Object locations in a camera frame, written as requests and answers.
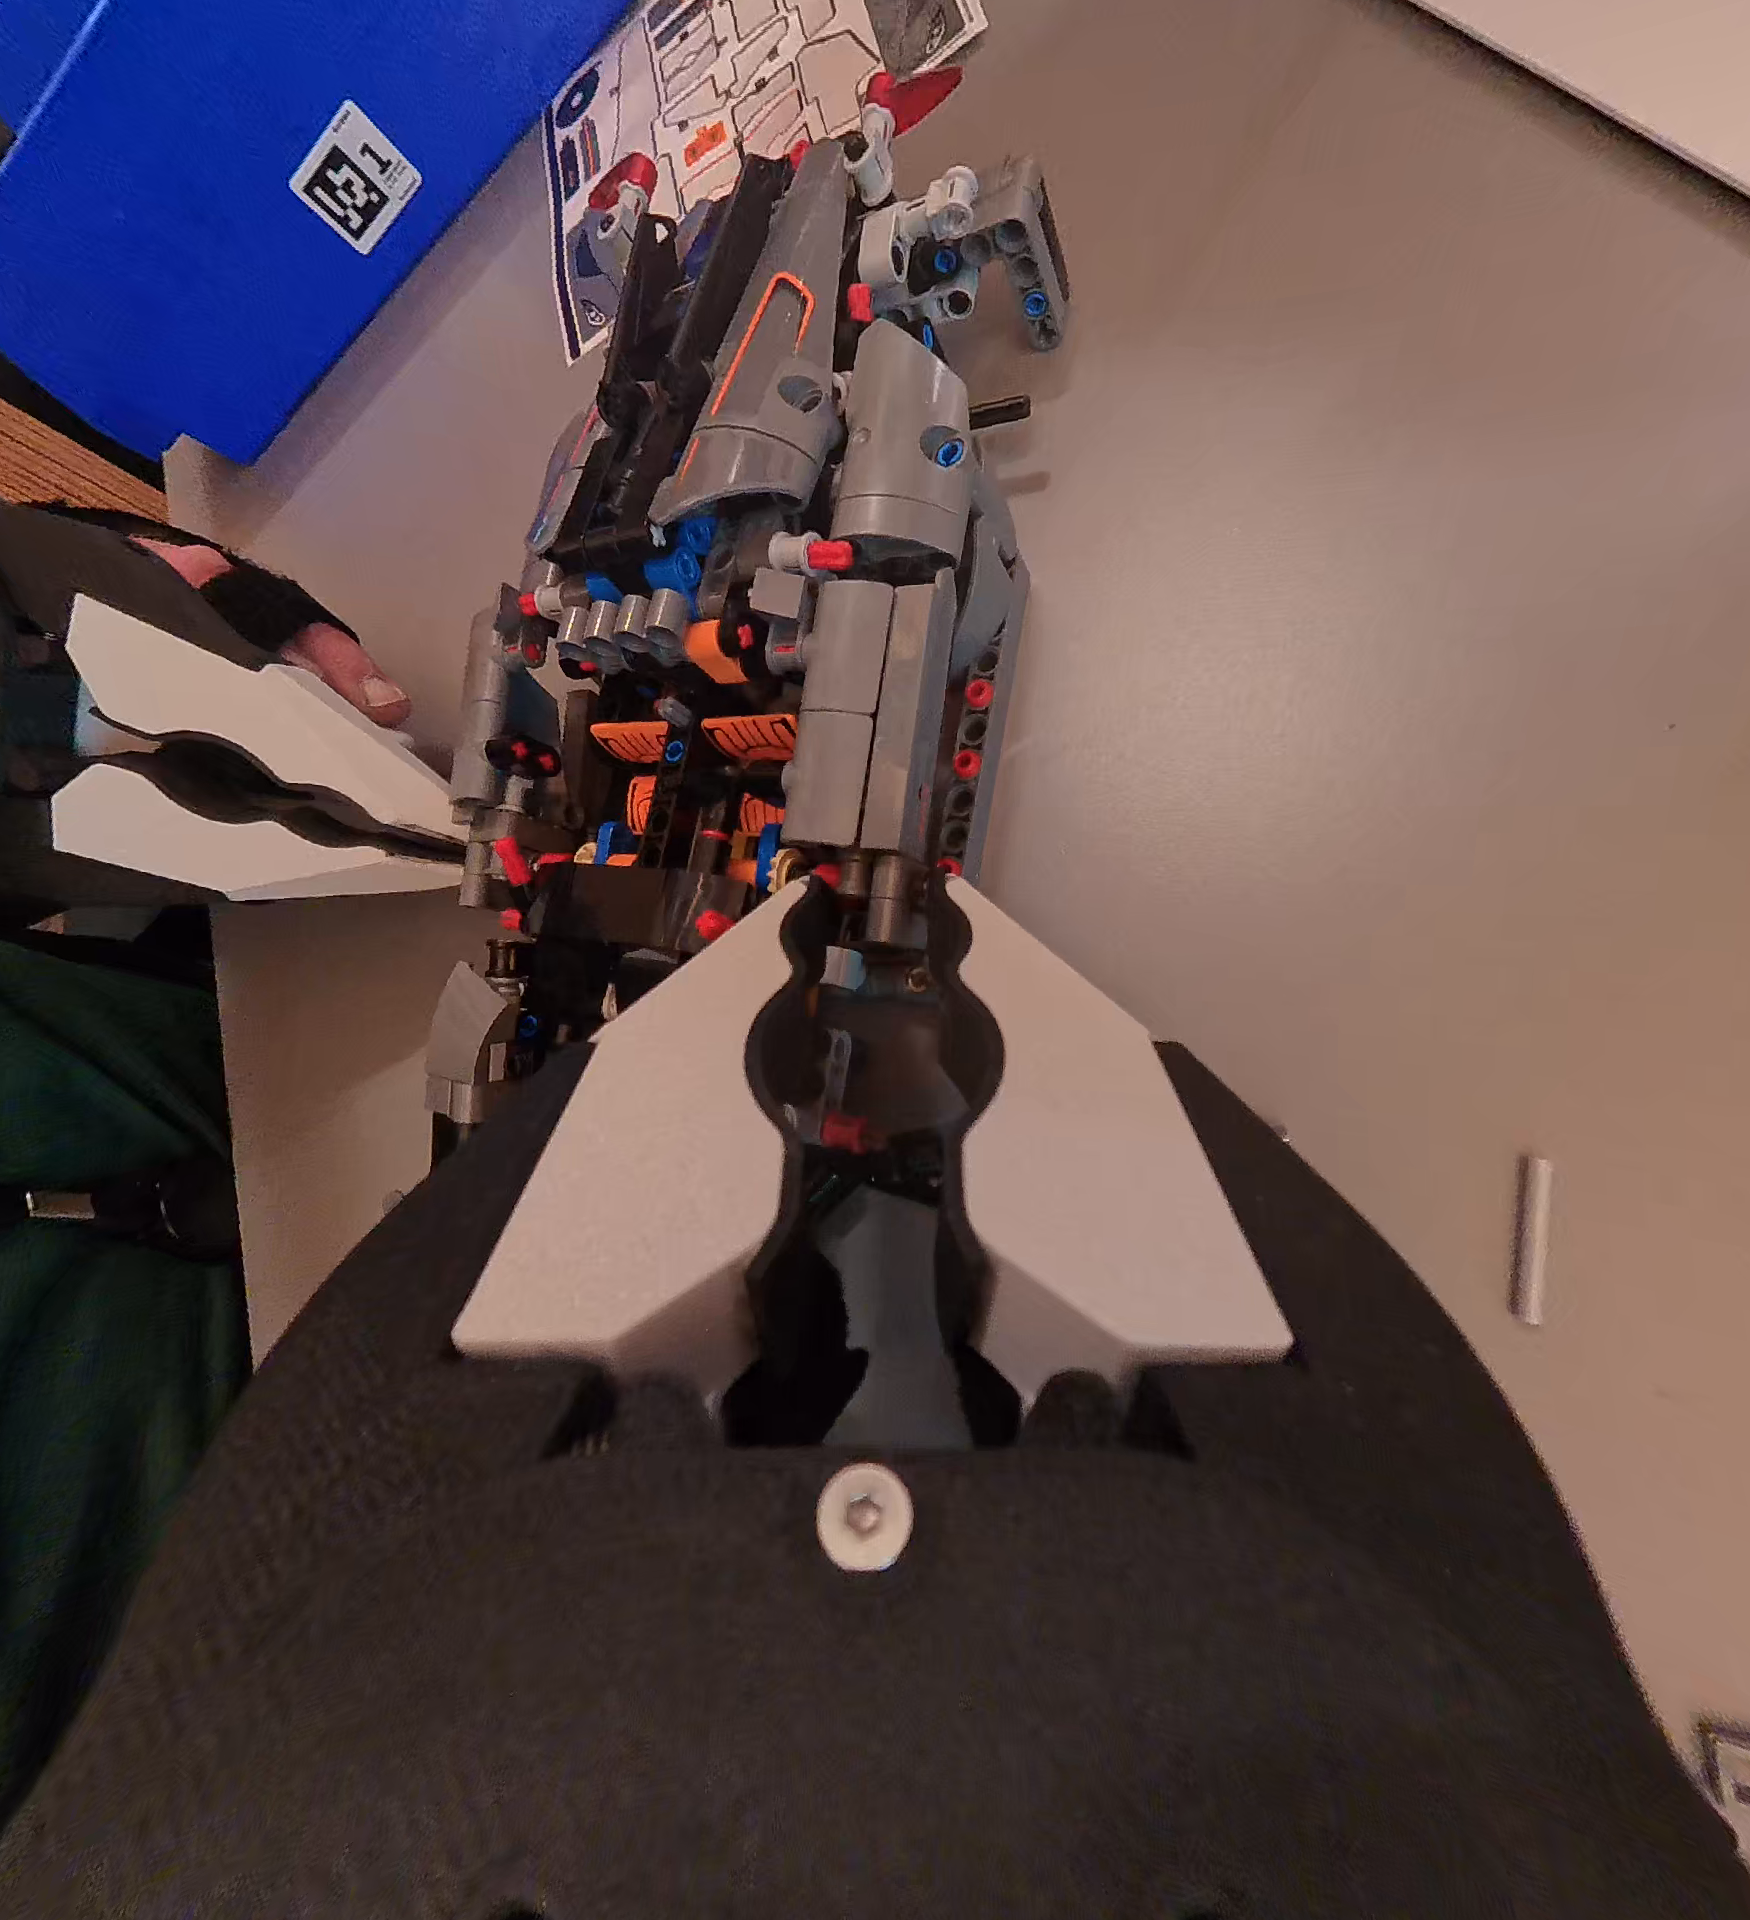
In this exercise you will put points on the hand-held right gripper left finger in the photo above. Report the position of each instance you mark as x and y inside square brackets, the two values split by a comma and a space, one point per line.
[619, 1200]

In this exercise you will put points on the white flat board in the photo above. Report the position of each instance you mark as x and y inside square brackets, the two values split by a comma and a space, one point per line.
[1687, 76]

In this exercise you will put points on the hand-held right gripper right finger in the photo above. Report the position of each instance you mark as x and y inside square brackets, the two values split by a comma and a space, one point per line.
[1131, 1200]

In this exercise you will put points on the grey lego cylinder assembly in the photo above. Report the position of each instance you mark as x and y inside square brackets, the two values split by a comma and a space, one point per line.
[876, 721]

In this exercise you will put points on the person's left hand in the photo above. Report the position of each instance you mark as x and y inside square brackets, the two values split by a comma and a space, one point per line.
[358, 682]

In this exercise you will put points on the blue plastic bin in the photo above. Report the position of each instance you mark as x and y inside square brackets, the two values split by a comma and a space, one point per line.
[170, 254]

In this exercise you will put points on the lego sticker sheet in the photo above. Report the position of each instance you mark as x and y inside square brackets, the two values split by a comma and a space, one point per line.
[786, 60]

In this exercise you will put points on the grey square lego piece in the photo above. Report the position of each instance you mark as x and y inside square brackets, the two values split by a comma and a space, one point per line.
[1745, 1769]

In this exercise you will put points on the light grey lego tube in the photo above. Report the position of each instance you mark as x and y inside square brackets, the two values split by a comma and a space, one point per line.
[1530, 1236]

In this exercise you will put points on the large grey lego vehicle model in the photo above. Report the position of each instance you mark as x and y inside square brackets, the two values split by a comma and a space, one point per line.
[756, 451]

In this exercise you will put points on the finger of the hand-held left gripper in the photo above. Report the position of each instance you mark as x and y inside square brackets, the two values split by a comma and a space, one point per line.
[187, 847]
[291, 721]

